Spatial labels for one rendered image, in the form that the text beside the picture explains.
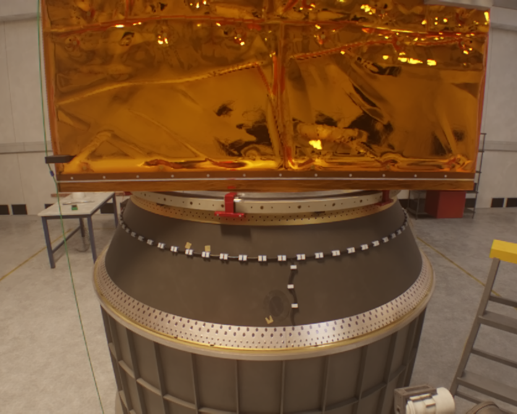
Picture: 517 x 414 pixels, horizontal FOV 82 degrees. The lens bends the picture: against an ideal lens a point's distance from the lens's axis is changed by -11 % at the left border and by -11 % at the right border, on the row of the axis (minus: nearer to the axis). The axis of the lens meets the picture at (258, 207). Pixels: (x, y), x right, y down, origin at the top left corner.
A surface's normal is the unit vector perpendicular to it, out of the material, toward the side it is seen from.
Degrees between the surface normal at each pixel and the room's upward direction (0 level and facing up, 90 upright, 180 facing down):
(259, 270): 62
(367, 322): 43
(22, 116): 90
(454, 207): 90
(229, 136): 85
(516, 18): 90
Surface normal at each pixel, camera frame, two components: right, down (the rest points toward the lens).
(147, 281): -0.48, -0.26
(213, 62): 0.04, 0.05
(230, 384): -0.14, 0.26
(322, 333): 0.15, -0.53
